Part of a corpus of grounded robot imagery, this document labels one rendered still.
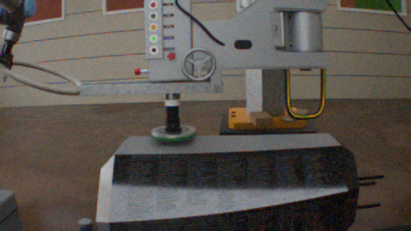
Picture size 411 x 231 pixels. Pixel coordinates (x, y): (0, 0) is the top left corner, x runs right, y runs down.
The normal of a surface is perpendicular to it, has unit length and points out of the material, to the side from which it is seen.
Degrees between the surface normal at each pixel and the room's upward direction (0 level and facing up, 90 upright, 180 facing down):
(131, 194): 45
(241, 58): 90
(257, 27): 90
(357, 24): 90
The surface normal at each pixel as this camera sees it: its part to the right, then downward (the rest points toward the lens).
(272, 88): 0.44, 0.17
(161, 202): -0.01, -0.55
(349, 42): -0.05, 0.20
